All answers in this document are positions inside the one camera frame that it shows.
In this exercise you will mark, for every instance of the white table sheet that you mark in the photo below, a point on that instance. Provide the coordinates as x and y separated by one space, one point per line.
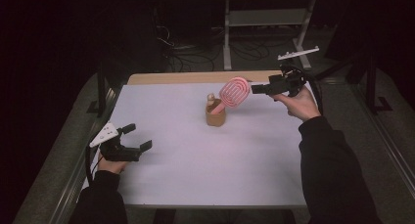
195 152

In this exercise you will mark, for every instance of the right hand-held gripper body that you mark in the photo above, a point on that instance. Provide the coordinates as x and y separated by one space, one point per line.
287 82

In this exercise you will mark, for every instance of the pink hairbrush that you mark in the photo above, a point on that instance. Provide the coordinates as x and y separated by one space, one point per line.
232 93

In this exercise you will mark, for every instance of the black floor stand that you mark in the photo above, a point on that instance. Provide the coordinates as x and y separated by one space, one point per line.
375 83

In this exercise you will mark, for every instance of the person's left hand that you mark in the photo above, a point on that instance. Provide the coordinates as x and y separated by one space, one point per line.
111 166

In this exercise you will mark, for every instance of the person's right hand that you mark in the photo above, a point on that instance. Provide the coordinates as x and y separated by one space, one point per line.
301 105

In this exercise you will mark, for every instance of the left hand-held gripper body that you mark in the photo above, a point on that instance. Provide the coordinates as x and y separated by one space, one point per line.
114 145

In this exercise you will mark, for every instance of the grey metal stand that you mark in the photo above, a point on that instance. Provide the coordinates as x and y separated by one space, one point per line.
267 18

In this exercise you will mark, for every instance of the small wooden holder box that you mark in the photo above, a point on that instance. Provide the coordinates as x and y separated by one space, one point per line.
215 117

